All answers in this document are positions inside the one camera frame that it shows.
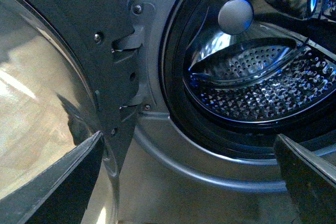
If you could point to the stainless steel perforated drum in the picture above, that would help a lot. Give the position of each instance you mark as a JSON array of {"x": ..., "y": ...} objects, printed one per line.
[{"x": 281, "y": 66}]

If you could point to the washing machine glass door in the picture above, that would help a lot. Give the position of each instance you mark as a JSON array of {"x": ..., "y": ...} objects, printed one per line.
[{"x": 62, "y": 82}]

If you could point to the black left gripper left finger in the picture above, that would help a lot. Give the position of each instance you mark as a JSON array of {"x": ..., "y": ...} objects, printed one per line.
[{"x": 61, "y": 193}]

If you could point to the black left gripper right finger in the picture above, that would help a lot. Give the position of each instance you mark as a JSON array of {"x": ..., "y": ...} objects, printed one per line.
[{"x": 310, "y": 180}]

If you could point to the grey door hinge bracket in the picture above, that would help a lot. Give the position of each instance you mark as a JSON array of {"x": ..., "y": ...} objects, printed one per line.
[{"x": 144, "y": 42}]

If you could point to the black rubber door gasket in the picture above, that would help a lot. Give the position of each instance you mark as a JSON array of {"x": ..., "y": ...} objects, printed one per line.
[{"x": 313, "y": 128}]

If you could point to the grey front-load washing machine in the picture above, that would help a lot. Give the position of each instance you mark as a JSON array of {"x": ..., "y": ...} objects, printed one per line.
[{"x": 168, "y": 178}]

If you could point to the white round drum hub cap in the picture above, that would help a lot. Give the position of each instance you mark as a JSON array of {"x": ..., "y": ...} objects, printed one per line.
[{"x": 235, "y": 16}]

